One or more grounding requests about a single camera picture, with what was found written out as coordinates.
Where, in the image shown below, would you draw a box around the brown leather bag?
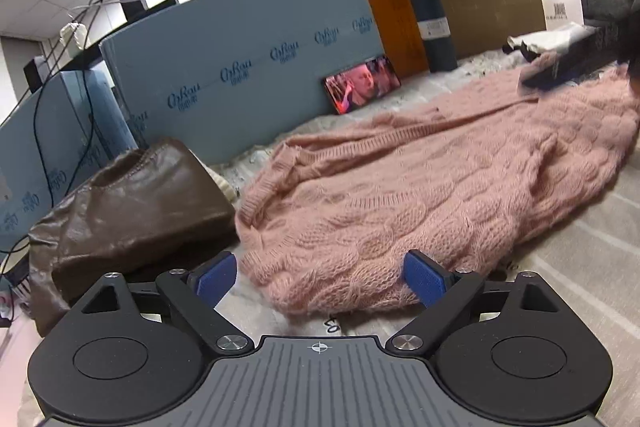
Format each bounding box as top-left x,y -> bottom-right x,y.
28,139 -> 236,336

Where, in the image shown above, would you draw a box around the white folded cloth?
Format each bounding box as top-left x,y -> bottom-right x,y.
506,22 -> 597,55

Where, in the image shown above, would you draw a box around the small blue foam board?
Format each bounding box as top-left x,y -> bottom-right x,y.
0,70 -> 137,253

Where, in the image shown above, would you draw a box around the black cables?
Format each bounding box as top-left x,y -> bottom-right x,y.
0,0 -> 151,327

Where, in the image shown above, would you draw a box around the pink knitted sweater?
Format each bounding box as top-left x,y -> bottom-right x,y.
235,66 -> 639,314

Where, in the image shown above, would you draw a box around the large blue foam board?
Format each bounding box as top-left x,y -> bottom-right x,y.
100,0 -> 383,165

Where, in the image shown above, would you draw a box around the smartphone showing video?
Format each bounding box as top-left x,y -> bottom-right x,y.
321,55 -> 401,115

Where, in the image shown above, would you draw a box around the dark teal thermos bottle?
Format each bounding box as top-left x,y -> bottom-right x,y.
410,0 -> 458,72

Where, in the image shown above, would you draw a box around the orange board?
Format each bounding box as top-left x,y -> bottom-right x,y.
368,0 -> 428,79

